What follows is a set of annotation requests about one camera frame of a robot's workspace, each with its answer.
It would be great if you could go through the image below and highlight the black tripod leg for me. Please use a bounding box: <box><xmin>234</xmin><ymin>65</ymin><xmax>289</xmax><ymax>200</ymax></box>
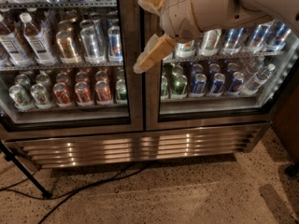
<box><xmin>0</xmin><ymin>141</ymin><xmax>52</xmax><ymax>199</ymax></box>

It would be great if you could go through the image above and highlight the blue silver tall can right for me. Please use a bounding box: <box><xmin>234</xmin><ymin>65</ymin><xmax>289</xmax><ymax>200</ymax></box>
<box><xmin>244</xmin><ymin>23</ymin><xmax>270</xmax><ymax>53</ymax></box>

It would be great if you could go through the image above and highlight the clear water bottle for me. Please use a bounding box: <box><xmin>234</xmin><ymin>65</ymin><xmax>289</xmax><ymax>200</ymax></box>
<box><xmin>241</xmin><ymin>63</ymin><xmax>276</xmax><ymax>95</ymax></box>

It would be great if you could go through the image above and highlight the tea bottle far left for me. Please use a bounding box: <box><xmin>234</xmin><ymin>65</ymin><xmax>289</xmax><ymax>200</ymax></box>
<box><xmin>0</xmin><ymin>15</ymin><xmax>34</xmax><ymax>67</ymax></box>

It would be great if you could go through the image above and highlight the green can left compartment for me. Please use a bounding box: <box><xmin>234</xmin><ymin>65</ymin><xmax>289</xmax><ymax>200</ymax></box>
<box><xmin>116</xmin><ymin>79</ymin><xmax>127</xmax><ymax>104</ymax></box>

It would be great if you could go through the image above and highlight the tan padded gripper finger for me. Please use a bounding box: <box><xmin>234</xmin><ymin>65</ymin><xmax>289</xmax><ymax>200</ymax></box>
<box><xmin>133</xmin><ymin>34</ymin><xmax>177</xmax><ymax>74</ymax></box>
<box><xmin>137</xmin><ymin>0</ymin><xmax>167</xmax><ymax>16</ymax></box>

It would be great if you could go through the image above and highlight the green white can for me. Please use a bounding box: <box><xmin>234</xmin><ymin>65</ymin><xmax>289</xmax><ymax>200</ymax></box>
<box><xmin>30</xmin><ymin>84</ymin><xmax>53</xmax><ymax>109</ymax></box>
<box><xmin>8</xmin><ymin>85</ymin><xmax>34</xmax><ymax>111</ymax></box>

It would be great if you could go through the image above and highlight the black floor cable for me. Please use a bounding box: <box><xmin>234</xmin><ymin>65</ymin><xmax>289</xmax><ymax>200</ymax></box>
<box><xmin>0</xmin><ymin>161</ymin><xmax>153</xmax><ymax>224</ymax></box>

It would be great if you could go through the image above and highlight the green white can far left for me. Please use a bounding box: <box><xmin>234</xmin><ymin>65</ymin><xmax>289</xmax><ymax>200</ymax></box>
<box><xmin>8</xmin><ymin>85</ymin><xmax>34</xmax><ymax>111</ymax></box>

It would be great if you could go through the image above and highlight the red can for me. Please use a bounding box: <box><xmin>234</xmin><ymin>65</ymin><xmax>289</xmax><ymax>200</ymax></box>
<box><xmin>95</xmin><ymin>80</ymin><xmax>112</xmax><ymax>105</ymax></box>
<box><xmin>75</xmin><ymin>82</ymin><xmax>93</xmax><ymax>106</ymax></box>
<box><xmin>53</xmin><ymin>82</ymin><xmax>74</xmax><ymax>107</ymax></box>

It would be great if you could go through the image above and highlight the gold tall can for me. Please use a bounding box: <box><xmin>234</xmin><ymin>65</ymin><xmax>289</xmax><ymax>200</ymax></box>
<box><xmin>56</xmin><ymin>31</ymin><xmax>82</xmax><ymax>63</ymax></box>

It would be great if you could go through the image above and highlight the green can right compartment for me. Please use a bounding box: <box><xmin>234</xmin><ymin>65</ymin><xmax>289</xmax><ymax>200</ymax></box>
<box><xmin>171</xmin><ymin>75</ymin><xmax>188</xmax><ymax>99</ymax></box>

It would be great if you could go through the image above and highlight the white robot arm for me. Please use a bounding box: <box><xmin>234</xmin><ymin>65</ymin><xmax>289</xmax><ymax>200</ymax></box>
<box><xmin>134</xmin><ymin>0</ymin><xmax>299</xmax><ymax>74</ymax></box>

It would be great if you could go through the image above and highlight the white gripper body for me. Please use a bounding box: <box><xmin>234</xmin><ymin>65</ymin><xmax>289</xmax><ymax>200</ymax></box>
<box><xmin>160</xmin><ymin>0</ymin><xmax>202</xmax><ymax>43</ymax></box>

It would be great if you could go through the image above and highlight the tea bottle white label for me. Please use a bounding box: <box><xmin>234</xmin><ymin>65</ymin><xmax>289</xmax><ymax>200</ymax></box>
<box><xmin>20</xmin><ymin>12</ymin><xmax>57</xmax><ymax>65</ymax></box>

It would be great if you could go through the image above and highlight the dark wooden cabinet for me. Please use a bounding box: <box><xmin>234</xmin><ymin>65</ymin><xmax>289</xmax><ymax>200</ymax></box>
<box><xmin>273</xmin><ymin>87</ymin><xmax>299</xmax><ymax>163</ymax></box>

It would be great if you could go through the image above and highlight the green can compartment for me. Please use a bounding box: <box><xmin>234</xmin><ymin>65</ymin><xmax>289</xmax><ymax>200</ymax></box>
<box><xmin>171</xmin><ymin>75</ymin><xmax>188</xmax><ymax>99</ymax></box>
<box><xmin>116</xmin><ymin>79</ymin><xmax>127</xmax><ymax>104</ymax></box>

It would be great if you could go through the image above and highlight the glass fridge door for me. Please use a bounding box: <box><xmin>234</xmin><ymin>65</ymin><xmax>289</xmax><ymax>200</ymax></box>
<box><xmin>146</xmin><ymin>19</ymin><xmax>298</xmax><ymax>130</ymax></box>
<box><xmin>0</xmin><ymin>0</ymin><xmax>142</xmax><ymax>141</ymax></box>

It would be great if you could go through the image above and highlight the stainless fridge base grille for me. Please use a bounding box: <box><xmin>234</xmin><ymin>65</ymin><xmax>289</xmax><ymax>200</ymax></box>
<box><xmin>6</xmin><ymin>121</ymin><xmax>270</xmax><ymax>170</ymax></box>

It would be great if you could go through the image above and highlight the white tall can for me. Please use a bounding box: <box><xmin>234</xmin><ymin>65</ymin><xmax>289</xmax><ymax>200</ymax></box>
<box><xmin>199</xmin><ymin>29</ymin><xmax>221</xmax><ymax>56</ymax></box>
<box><xmin>176</xmin><ymin>40</ymin><xmax>195</xmax><ymax>58</ymax></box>

